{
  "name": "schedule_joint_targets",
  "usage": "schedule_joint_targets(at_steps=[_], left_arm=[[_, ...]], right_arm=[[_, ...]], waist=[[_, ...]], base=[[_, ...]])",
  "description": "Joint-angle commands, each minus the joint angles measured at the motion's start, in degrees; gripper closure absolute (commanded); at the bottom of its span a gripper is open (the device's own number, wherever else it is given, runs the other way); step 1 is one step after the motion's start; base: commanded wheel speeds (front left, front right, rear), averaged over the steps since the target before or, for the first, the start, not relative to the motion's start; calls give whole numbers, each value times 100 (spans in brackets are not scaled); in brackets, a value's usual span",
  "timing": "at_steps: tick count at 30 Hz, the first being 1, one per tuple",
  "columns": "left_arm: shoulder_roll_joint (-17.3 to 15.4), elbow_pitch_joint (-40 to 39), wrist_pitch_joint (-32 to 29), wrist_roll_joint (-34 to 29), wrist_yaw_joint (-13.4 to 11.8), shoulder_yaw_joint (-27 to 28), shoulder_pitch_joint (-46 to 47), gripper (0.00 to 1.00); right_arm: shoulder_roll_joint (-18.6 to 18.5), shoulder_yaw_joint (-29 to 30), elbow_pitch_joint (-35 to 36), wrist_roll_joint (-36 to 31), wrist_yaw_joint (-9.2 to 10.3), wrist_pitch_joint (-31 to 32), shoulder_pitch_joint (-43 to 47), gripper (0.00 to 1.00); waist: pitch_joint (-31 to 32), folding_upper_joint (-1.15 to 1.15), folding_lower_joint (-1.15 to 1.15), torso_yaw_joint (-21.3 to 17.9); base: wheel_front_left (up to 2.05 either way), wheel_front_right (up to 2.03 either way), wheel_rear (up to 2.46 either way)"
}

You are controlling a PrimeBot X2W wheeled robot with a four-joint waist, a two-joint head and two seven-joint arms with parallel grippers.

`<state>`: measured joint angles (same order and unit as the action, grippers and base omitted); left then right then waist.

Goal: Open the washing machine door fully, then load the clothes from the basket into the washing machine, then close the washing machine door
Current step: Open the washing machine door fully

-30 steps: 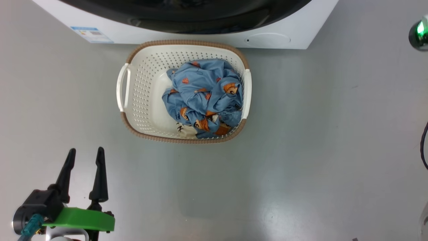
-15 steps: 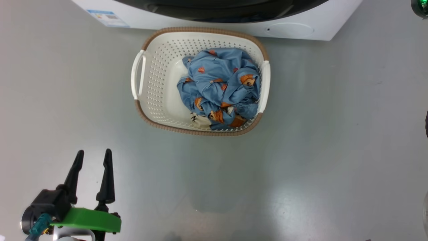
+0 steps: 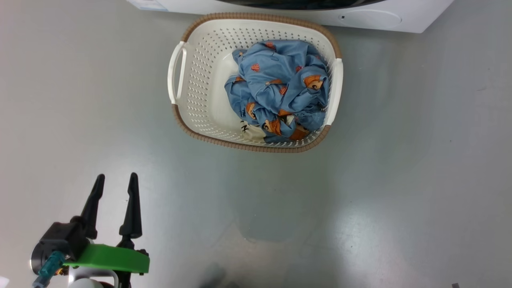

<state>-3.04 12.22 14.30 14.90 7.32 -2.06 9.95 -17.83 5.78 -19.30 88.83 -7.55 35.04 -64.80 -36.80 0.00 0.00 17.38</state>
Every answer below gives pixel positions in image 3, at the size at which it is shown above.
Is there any cream garment with black print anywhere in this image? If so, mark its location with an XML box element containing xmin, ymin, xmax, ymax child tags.
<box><xmin>240</xmin><ymin>119</ymin><xmax>268</xmax><ymax>143</ymax></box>

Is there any cream perforated laundry basket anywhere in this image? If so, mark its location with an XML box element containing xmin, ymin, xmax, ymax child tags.
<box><xmin>167</xmin><ymin>12</ymin><xmax>343</xmax><ymax>154</ymax></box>

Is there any round white filter cover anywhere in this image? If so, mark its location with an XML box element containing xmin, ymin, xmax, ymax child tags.
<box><xmin>338</xmin><ymin>9</ymin><xmax>402</xmax><ymax>30</ymax></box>

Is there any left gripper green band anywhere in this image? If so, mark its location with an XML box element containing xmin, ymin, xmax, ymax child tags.
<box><xmin>64</xmin><ymin>173</ymin><xmax>150</xmax><ymax>288</ymax></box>

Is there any blue white energy label sticker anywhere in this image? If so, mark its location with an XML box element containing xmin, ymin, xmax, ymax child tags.
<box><xmin>128</xmin><ymin>0</ymin><xmax>168</xmax><ymax>11</ymax></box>

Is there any blue bear-print garment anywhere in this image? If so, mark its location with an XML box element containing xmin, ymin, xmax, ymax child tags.
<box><xmin>224</xmin><ymin>39</ymin><xmax>332</xmax><ymax>144</ymax></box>

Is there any teal left camera cable plug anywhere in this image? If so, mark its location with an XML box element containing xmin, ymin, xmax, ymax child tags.
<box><xmin>33</xmin><ymin>251</ymin><xmax>66</xmax><ymax>288</ymax></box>

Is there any white front-load washing machine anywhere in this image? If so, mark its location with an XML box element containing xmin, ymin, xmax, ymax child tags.
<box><xmin>127</xmin><ymin>0</ymin><xmax>455</xmax><ymax>34</ymax></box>

